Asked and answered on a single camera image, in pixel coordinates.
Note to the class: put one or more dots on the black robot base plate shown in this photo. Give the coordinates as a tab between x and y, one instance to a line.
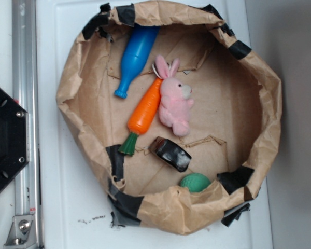
13	139

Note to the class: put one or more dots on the pink plush bunny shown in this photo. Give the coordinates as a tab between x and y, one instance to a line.
175	102

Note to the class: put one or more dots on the brown paper bag bin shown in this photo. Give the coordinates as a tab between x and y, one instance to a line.
235	120

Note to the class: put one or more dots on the aluminium extrusion rail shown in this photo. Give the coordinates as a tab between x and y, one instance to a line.
25	91

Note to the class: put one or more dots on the metal corner bracket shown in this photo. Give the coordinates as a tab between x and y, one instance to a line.
22	233

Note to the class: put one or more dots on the green ball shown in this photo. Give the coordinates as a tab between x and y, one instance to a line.
195	182

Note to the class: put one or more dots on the blue plastic toy bottle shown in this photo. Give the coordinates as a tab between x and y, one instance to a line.
135	56

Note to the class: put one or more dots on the orange plastic toy carrot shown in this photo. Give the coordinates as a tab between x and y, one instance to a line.
142	117

